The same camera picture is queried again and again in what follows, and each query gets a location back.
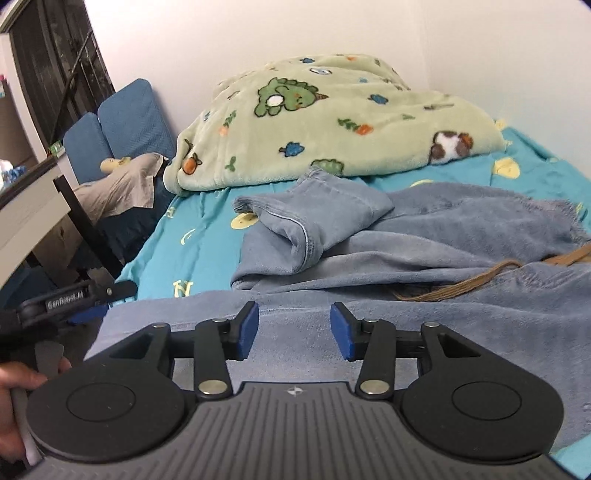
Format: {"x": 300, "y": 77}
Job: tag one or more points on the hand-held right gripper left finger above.
{"x": 246, "y": 330}

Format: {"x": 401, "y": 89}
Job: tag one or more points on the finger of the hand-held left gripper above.
{"x": 90, "y": 314}
{"x": 117, "y": 290}

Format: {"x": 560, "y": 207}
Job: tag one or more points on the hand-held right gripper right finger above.
{"x": 342, "y": 332}

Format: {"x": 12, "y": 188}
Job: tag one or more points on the blue denim pants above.
{"x": 415, "y": 240}

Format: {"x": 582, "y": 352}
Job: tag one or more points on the person's left hand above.
{"x": 11, "y": 415}

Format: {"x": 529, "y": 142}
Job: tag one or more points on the white and black table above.
{"x": 27, "y": 217}

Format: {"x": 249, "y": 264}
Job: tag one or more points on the teal printed bed sheet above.
{"x": 198, "y": 230}

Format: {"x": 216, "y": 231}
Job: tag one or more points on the beige cloth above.
{"x": 124, "y": 184}

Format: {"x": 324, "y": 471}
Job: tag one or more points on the blue tissue pack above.
{"x": 9, "y": 173}

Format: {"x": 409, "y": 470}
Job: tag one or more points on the small green packet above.
{"x": 56, "y": 148}

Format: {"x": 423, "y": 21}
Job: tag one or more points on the green cartoon printed blanket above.
{"x": 323, "y": 134}

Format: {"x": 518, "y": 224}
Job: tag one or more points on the dark window grille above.
{"x": 55, "y": 60}

